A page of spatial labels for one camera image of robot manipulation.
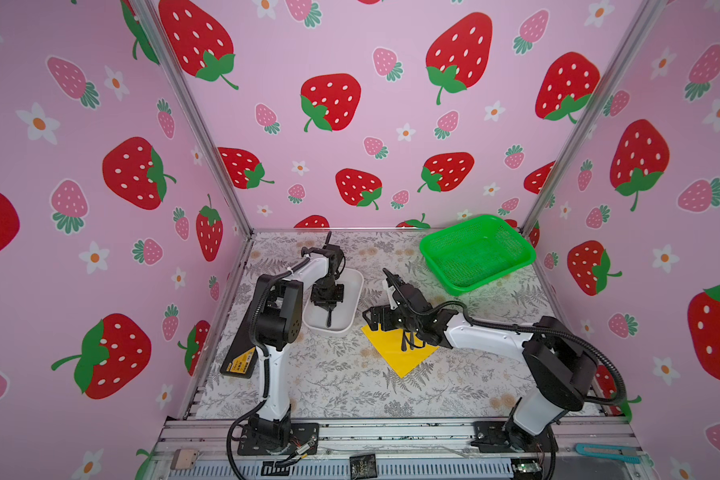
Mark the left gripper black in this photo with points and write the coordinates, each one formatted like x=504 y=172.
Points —
x=339 y=298

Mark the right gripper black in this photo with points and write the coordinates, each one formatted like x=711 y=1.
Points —
x=384 y=309

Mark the white rectangular tray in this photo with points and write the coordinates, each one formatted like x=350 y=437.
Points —
x=336 y=322

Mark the yellow paper napkin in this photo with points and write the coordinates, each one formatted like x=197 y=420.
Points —
x=400 y=351

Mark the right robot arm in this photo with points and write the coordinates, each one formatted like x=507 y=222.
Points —
x=561 y=367

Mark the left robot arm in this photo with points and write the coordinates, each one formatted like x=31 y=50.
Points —
x=275 y=318

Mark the green plastic basket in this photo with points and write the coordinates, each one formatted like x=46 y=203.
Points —
x=474 y=253

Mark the black box yellow label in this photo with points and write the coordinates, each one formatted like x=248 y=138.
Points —
x=241 y=356

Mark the beige small box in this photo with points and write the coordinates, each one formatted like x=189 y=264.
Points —
x=184 y=459

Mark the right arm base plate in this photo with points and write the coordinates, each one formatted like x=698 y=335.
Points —
x=496 y=437

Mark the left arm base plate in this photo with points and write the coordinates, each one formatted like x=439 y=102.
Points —
x=302 y=438

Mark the aluminium frame rail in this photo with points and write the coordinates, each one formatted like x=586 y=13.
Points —
x=418 y=448

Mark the teal handled tool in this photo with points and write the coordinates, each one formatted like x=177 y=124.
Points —
x=610 y=452

